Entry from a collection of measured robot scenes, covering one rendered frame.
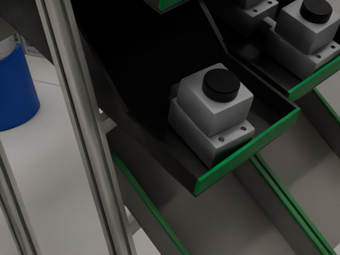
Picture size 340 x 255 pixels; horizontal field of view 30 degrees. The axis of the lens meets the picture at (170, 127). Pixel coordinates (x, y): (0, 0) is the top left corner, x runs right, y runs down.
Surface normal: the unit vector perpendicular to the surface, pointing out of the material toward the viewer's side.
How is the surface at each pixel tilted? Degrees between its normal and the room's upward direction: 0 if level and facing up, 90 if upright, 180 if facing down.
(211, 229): 45
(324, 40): 115
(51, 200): 0
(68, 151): 0
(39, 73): 0
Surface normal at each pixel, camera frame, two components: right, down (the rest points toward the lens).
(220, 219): 0.36, -0.40
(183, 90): -0.80, 0.37
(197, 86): 0.13, -0.65
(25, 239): 0.79, 0.19
